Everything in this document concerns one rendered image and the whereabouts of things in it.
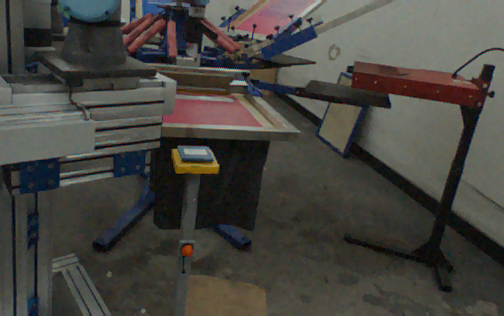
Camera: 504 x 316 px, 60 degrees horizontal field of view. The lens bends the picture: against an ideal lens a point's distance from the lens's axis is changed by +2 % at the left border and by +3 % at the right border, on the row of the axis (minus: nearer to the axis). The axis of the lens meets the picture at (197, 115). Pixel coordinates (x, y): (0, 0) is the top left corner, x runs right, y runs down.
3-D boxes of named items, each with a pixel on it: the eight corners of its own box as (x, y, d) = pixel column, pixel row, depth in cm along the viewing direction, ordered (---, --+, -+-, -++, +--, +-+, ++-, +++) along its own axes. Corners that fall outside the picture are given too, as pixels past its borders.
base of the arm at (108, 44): (73, 66, 92) (74, 19, 89) (53, 53, 103) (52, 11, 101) (137, 65, 100) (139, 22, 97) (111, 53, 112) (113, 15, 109)
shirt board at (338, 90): (384, 104, 263) (387, 91, 261) (388, 120, 226) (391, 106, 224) (185, 70, 304) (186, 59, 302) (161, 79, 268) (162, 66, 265)
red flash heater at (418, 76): (462, 93, 250) (468, 73, 246) (482, 112, 208) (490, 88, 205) (350, 77, 269) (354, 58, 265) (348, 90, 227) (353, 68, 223)
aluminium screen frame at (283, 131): (299, 141, 153) (300, 132, 152) (136, 135, 142) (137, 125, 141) (242, 88, 227) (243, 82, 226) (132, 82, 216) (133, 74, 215)
